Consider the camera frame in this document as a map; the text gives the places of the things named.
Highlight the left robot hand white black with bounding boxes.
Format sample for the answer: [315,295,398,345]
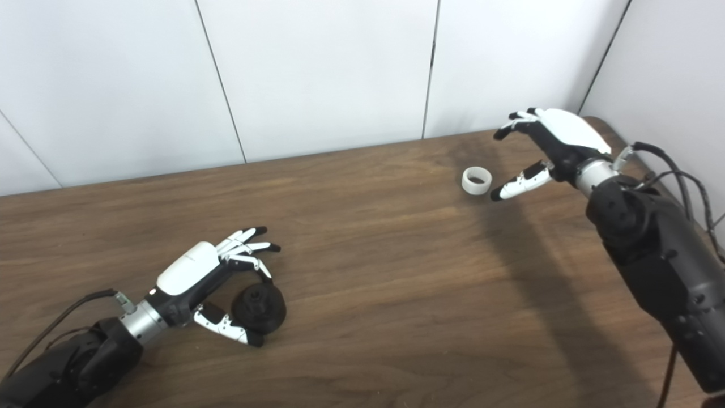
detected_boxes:
[144,227,282,348]

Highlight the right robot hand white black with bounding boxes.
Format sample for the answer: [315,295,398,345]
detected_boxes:
[491,108,613,202]

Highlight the round black plastic part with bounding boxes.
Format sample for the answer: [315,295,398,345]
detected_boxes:
[232,283,287,334]

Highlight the white plastic ring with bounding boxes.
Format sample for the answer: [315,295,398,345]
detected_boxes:
[462,167,493,196]

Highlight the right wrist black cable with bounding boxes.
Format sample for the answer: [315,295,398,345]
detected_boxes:
[615,141,725,264]

